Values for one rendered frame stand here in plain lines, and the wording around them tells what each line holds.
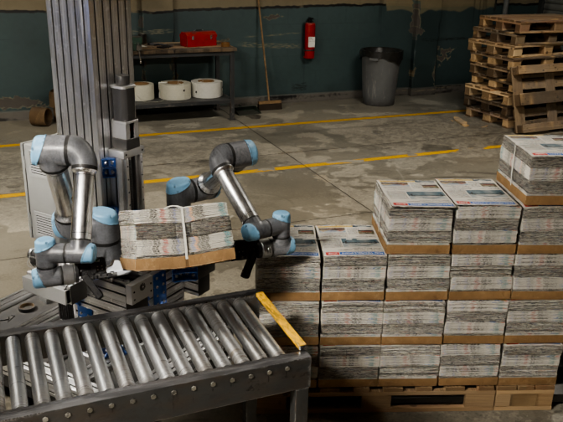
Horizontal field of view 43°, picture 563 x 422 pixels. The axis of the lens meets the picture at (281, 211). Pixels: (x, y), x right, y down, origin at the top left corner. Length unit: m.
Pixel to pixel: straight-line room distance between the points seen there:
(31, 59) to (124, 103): 6.23
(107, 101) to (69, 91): 0.17
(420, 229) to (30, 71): 6.89
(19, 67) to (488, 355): 7.11
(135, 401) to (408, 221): 1.46
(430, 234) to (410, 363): 0.66
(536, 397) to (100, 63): 2.56
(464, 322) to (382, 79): 6.97
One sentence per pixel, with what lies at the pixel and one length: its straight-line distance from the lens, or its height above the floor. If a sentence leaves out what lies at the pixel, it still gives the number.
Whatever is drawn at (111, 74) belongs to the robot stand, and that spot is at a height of 1.57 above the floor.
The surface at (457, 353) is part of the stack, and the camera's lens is 3.55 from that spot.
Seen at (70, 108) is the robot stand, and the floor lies 1.42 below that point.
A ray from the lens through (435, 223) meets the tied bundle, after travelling 3.22.
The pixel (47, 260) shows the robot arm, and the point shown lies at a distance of 2.78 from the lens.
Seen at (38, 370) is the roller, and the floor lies 0.80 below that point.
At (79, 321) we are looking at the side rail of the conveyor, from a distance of 2.76.
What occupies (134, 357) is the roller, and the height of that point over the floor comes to 0.80.
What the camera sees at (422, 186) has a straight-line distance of 3.42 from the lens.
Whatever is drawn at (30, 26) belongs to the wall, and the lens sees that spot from 9.32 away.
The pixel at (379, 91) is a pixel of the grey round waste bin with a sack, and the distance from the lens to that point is 10.17.
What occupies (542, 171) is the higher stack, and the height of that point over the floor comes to 1.22.
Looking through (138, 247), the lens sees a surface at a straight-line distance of 2.66.
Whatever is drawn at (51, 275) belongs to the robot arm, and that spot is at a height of 0.94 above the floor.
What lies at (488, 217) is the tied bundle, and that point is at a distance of 3.27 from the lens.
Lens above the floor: 2.12
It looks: 20 degrees down
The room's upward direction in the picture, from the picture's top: 1 degrees clockwise
